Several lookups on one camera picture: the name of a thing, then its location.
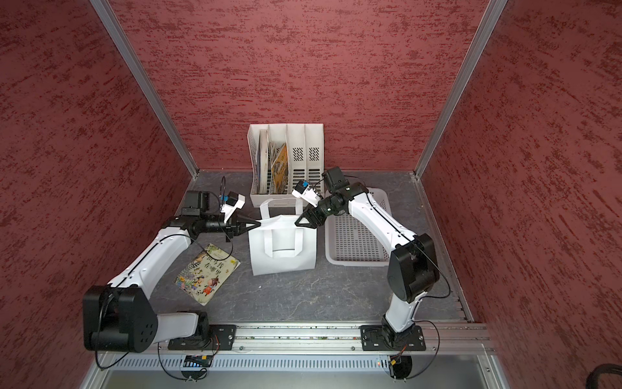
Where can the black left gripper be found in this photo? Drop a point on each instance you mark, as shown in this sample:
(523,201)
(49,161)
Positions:
(238,224)

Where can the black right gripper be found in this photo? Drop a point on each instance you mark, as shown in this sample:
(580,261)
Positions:
(312,213)

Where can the white insulated delivery bag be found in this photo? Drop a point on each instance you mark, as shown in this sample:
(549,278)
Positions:
(278,245)

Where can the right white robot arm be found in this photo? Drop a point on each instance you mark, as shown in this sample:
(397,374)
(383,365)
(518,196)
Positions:
(412,270)

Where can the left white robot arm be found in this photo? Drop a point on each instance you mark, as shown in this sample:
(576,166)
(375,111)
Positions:
(118,316)

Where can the white perforated plastic basket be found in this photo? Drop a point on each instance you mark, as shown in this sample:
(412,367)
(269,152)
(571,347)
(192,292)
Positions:
(349,243)

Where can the colourful children's picture book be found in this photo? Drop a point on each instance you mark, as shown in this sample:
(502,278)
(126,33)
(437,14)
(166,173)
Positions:
(205,275)

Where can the white plastic file organizer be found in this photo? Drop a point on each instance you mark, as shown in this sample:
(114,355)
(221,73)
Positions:
(305,144)

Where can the yellow story book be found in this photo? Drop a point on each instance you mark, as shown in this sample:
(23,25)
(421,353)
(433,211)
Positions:
(278,169)

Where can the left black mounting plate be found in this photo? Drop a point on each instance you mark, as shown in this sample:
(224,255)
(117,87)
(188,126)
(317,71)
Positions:
(219,337)

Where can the black mounting plate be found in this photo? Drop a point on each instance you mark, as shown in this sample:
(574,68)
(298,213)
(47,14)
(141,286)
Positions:
(383,338)
(219,337)

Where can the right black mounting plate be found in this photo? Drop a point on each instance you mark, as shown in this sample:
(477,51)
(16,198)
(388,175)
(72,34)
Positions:
(383,338)

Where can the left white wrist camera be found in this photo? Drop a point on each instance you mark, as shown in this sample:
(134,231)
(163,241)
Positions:
(231,203)

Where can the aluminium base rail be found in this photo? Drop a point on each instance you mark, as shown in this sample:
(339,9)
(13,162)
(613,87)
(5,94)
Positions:
(325,355)

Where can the left aluminium corner post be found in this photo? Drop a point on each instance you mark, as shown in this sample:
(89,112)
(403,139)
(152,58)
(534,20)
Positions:
(112,25)

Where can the aluminium corner post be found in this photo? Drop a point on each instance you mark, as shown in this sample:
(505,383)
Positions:
(112,25)
(491,16)

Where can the right aluminium corner post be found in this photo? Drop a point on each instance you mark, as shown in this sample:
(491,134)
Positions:
(491,16)

